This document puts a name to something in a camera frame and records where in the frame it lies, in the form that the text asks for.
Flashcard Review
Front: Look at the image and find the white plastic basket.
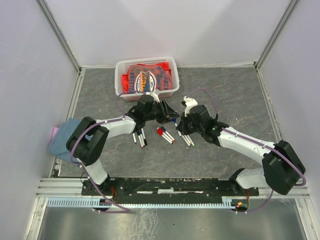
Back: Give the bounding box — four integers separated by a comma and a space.
114, 56, 180, 101

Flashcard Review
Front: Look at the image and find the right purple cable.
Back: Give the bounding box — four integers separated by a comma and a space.
186, 87, 307, 215

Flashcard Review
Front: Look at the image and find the uncapped white marker black end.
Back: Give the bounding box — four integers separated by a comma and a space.
140, 128, 148, 146

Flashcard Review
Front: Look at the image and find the white marker yellow cap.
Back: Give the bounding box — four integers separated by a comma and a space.
184, 135, 194, 146

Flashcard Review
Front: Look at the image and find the white marker dark blue cap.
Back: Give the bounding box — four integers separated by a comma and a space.
172, 118, 178, 127

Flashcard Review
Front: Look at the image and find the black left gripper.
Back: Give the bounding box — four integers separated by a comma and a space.
144, 99, 180, 125

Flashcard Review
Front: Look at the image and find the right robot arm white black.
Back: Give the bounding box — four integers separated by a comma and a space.
177, 105, 306, 196

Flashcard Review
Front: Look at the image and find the pink cloth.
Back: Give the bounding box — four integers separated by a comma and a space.
51, 127, 60, 140

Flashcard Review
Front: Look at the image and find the circuit board with leds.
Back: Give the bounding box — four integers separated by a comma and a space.
235, 201, 249, 211

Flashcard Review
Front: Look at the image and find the white marker blue eraser cap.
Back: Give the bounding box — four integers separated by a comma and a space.
177, 130, 191, 147

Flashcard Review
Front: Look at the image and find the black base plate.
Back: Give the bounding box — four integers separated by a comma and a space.
81, 177, 259, 205

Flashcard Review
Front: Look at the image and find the aluminium frame rail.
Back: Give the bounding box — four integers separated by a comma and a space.
36, 177, 311, 197

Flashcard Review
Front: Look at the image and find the white marker red eraser cap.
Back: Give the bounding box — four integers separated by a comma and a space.
159, 127, 176, 142

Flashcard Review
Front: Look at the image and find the purple cable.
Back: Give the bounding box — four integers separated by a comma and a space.
186, 87, 307, 215
70, 91, 153, 214

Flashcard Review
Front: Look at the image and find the orange printed cloth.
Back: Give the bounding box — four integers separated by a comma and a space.
121, 62, 173, 93

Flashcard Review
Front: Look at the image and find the blue slotted cable duct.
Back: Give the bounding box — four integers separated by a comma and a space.
47, 197, 235, 209

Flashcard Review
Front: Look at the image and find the white marker green cap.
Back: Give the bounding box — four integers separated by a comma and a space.
187, 135, 195, 146

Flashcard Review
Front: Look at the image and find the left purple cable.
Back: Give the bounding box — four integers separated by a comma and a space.
70, 91, 153, 214

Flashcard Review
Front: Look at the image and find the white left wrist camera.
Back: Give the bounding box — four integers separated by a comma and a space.
149, 89, 160, 103

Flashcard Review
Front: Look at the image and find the uncapped white marker red end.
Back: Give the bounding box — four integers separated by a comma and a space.
137, 132, 145, 148

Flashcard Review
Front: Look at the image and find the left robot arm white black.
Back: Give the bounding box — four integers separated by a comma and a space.
66, 94, 180, 195

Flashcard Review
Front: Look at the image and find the blue cloth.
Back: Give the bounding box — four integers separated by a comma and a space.
48, 118, 81, 163

